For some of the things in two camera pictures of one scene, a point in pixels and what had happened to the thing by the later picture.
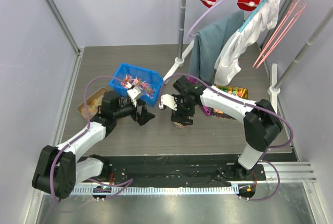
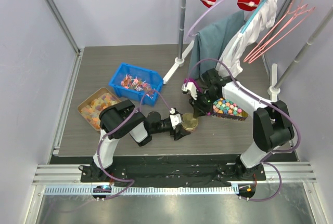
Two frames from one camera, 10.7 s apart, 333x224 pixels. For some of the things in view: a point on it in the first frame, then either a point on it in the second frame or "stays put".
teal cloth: x=206 y=45 stays put
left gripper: x=144 y=116 → x=178 y=133
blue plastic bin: x=150 y=82 stays put
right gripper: x=179 y=118 → x=199 y=109
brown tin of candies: x=93 y=104 stays put
